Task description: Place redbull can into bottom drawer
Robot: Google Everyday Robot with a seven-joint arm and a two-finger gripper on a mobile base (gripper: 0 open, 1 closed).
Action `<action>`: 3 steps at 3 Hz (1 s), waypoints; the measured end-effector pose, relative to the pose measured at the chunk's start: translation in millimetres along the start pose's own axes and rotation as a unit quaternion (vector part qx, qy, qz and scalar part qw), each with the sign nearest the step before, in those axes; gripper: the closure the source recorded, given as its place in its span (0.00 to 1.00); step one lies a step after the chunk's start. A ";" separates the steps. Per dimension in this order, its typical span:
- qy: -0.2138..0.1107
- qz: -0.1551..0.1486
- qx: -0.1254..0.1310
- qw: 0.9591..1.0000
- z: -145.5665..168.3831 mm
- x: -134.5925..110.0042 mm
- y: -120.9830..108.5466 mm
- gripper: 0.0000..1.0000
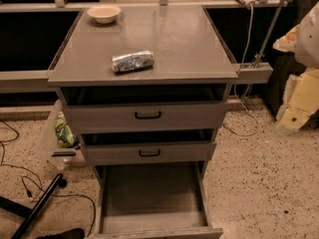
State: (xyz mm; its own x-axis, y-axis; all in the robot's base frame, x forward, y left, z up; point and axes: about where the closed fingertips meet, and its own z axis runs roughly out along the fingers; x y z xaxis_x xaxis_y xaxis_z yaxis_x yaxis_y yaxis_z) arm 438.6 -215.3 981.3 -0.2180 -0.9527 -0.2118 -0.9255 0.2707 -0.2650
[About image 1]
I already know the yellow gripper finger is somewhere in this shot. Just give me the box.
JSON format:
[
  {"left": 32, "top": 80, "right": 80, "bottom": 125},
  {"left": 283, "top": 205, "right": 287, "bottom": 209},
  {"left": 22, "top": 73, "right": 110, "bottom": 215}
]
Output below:
[
  {"left": 276, "top": 68, "right": 319, "bottom": 134},
  {"left": 273, "top": 25, "right": 300, "bottom": 52}
]

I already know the silver redbull can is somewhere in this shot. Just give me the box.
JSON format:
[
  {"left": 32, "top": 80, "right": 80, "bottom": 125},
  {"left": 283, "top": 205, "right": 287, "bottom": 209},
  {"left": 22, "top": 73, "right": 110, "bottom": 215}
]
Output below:
[{"left": 111, "top": 50, "right": 155, "bottom": 73}]

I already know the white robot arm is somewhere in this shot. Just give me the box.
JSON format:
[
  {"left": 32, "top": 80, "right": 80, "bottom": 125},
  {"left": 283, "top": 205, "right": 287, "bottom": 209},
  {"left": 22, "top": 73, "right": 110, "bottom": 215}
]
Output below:
[{"left": 273, "top": 2, "right": 319, "bottom": 135}]

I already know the grey bottom drawer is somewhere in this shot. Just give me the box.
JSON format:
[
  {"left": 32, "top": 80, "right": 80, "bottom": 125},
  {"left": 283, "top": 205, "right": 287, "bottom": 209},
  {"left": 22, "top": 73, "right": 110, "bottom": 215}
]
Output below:
[{"left": 94, "top": 161, "right": 224, "bottom": 239}]

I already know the grey drawer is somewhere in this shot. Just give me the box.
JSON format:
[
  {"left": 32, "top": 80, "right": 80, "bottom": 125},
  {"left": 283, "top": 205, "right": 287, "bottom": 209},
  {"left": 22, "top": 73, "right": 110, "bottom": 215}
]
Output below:
[
  {"left": 94, "top": 161, "right": 224, "bottom": 239},
  {"left": 63, "top": 102, "right": 227, "bottom": 134},
  {"left": 83, "top": 141, "right": 216, "bottom": 165}
]

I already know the grey middle drawer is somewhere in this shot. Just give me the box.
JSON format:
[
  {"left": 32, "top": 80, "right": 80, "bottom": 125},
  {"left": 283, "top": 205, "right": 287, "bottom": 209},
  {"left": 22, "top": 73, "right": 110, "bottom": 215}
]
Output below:
[{"left": 83, "top": 141, "right": 216, "bottom": 165}]

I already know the grey drawer cabinet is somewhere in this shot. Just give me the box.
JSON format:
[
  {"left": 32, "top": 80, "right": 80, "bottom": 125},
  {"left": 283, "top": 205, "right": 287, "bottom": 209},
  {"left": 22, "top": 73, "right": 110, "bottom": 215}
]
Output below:
[{"left": 49, "top": 5, "right": 236, "bottom": 239}]

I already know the grey top drawer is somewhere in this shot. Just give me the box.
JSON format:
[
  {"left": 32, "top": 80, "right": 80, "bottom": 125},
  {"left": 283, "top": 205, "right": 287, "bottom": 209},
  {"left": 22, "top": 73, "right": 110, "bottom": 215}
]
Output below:
[{"left": 63, "top": 102, "right": 227, "bottom": 134}]

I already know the white bowl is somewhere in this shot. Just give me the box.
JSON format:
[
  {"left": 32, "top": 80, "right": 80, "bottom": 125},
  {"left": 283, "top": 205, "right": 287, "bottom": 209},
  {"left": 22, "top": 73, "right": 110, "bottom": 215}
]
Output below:
[{"left": 87, "top": 5, "right": 121, "bottom": 24}]

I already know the green snack bag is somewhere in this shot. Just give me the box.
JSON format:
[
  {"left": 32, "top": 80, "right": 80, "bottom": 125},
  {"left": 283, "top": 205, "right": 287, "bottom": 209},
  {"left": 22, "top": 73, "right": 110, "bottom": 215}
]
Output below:
[{"left": 54, "top": 118, "right": 77, "bottom": 148}]

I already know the clear plastic bin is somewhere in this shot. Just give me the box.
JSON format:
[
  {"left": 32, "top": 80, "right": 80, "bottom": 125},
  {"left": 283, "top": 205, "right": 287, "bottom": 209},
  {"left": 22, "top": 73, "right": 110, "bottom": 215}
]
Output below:
[{"left": 39, "top": 101, "right": 86, "bottom": 169}]

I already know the black stand leg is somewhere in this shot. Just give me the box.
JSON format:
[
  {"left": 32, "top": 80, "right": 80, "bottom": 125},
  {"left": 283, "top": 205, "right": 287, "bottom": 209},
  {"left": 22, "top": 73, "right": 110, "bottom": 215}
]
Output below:
[{"left": 0, "top": 173, "right": 67, "bottom": 239}]

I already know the white hanging cable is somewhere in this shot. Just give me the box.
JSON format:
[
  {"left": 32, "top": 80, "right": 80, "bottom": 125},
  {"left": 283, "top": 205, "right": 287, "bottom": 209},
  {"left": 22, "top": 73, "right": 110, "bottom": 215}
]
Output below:
[{"left": 222, "top": 3, "right": 260, "bottom": 138}]

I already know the grey metal rail frame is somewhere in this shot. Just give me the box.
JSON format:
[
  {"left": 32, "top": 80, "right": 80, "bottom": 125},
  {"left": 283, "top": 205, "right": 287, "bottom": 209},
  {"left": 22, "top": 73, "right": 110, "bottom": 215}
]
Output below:
[{"left": 0, "top": 0, "right": 283, "bottom": 96}]

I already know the black floor cable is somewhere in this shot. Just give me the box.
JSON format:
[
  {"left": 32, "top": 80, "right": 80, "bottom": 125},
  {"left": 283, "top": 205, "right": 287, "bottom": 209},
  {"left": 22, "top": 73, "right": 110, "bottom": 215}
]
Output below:
[{"left": 0, "top": 119, "right": 97, "bottom": 236}]

